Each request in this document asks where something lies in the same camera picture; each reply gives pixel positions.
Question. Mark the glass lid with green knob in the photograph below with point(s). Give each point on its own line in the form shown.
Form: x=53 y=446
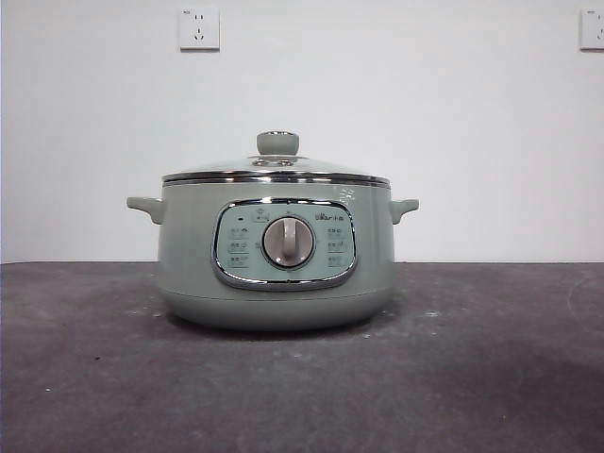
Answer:
x=278 y=141

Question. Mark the pale green electric cooking pot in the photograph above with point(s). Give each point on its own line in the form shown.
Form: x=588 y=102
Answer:
x=189 y=259

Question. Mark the white wall socket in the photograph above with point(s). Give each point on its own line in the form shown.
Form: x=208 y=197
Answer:
x=199 y=28
x=593 y=28

